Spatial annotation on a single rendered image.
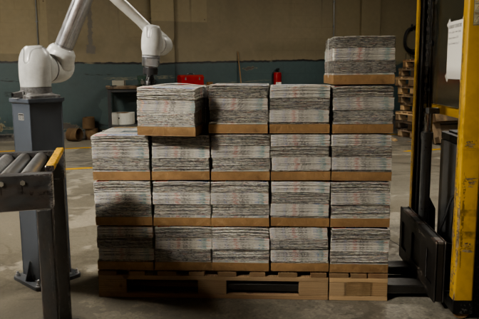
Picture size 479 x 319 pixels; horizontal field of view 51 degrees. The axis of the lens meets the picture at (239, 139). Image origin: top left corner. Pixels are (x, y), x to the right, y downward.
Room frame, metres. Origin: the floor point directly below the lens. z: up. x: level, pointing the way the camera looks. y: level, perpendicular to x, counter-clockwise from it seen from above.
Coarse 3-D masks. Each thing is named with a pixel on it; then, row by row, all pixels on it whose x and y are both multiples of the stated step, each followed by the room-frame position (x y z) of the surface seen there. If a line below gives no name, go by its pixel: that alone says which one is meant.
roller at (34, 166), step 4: (40, 152) 2.10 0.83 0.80; (36, 156) 2.01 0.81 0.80; (40, 156) 2.02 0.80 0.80; (44, 156) 2.07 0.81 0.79; (32, 160) 1.92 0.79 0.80; (36, 160) 1.92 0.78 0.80; (40, 160) 1.95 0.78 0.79; (44, 160) 2.03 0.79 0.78; (28, 164) 1.84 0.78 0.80; (32, 164) 1.82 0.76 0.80; (36, 164) 1.85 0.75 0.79; (40, 164) 1.90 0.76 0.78; (24, 168) 1.79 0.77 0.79; (28, 168) 1.75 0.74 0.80; (32, 168) 1.77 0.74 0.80; (36, 168) 1.81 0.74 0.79; (40, 168) 1.88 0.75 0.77; (24, 172) 1.68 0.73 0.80
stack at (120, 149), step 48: (96, 144) 2.45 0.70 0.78; (144, 144) 2.44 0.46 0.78; (192, 144) 2.43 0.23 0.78; (240, 144) 2.42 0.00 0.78; (288, 144) 2.41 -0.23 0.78; (96, 192) 2.45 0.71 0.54; (144, 192) 2.44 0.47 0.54; (192, 192) 2.42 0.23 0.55; (240, 192) 2.41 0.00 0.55; (288, 192) 2.41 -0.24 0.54; (96, 240) 2.45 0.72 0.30; (144, 240) 2.44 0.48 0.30; (192, 240) 2.43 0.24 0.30; (240, 240) 2.41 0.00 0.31; (288, 240) 2.40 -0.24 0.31
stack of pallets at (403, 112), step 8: (408, 64) 8.57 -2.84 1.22; (400, 72) 8.60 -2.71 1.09; (408, 72) 8.60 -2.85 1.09; (400, 80) 8.54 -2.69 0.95; (408, 80) 8.30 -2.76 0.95; (400, 88) 8.55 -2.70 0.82; (400, 96) 8.58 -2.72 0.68; (408, 96) 8.36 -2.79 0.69; (400, 104) 8.63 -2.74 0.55; (408, 104) 8.40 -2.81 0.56; (400, 112) 8.51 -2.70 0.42; (408, 112) 8.38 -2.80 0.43; (400, 120) 8.50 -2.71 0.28; (408, 120) 8.29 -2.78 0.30; (400, 128) 8.55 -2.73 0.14; (408, 128) 8.28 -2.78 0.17; (400, 136) 8.54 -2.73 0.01; (408, 136) 8.58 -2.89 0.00
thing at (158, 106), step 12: (144, 96) 2.37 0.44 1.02; (156, 96) 2.36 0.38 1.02; (168, 96) 2.35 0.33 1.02; (180, 96) 2.34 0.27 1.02; (192, 96) 2.32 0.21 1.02; (204, 96) 2.48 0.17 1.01; (144, 108) 2.38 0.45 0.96; (156, 108) 2.37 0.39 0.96; (168, 108) 2.36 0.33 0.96; (180, 108) 2.34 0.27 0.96; (192, 108) 2.33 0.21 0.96; (144, 120) 2.38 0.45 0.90; (156, 120) 2.37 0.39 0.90; (168, 120) 2.36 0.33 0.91; (180, 120) 2.35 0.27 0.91; (192, 120) 2.34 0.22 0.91
